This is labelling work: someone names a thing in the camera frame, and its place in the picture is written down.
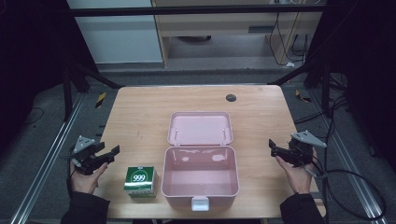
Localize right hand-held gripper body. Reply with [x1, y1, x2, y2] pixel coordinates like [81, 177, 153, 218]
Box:
[287, 130, 328, 168]

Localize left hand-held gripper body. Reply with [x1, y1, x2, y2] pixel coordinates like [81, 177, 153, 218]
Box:
[70, 134, 106, 175]

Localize person's left hand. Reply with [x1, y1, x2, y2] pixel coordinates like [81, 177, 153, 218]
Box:
[69, 161, 109, 196]

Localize person's right hand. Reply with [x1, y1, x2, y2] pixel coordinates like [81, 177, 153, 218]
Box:
[275, 147, 319, 196]

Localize green and white carton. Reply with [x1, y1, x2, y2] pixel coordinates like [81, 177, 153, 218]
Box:
[123, 165, 157, 199]

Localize yellow and black tape strip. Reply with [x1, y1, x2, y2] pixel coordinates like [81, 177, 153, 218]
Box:
[294, 89, 312, 104]
[94, 91, 107, 109]

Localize black metal stand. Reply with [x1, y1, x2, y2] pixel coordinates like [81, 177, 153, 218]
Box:
[61, 63, 125, 123]
[267, 60, 332, 118]

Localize pink plastic box with lid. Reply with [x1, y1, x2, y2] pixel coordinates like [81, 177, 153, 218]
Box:
[160, 110, 241, 213]

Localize black curtain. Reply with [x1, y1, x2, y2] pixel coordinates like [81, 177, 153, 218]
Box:
[0, 0, 101, 157]
[306, 0, 396, 175]

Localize white cabinet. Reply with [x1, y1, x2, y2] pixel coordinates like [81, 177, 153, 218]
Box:
[65, 0, 164, 65]

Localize light wooden desk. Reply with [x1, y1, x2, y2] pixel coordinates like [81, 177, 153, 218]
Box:
[151, 0, 323, 68]

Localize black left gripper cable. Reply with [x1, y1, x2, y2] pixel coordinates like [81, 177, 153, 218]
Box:
[65, 157, 78, 195]

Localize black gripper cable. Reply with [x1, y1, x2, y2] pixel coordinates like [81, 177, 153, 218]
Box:
[303, 155, 388, 222]
[65, 157, 78, 195]

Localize aluminium floor rail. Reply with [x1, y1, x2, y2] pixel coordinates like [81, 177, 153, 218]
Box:
[8, 92, 87, 224]
[309, 88, 390, 224]

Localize thin black floor cable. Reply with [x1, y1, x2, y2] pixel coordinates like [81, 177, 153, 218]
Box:
[23, 106, 46, 126]

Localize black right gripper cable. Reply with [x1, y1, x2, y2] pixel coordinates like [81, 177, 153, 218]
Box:
[303, 155, 388, 222]

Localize black cables under desk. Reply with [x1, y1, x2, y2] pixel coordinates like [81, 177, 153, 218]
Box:
[268, 11, 312, 67]

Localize black horizontal frame bar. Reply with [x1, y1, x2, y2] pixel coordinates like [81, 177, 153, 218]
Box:
[69, 5, 327, 18]

